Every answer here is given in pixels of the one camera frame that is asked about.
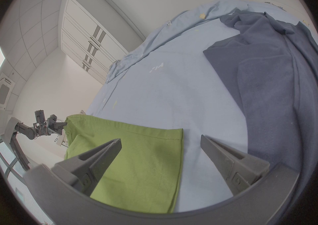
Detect white ceiling air vent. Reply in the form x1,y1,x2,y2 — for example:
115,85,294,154
0,71,16,110

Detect green shorts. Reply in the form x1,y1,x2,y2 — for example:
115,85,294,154
64,115,184,214

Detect window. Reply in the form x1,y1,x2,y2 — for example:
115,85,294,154
0,142,54,225

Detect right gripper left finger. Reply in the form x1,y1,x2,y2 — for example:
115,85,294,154
51,138,122,196

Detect dark blue garment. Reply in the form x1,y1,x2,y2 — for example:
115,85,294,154
203,9,318,195

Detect white wardrobe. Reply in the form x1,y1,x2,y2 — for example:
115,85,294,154
58,0,147,85

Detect pale blue quilt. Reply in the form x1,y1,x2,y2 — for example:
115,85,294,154
106,0,250,84

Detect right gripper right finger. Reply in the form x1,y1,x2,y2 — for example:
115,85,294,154
201,135,271,196

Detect bed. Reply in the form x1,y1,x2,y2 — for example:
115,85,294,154
86,0,318,213

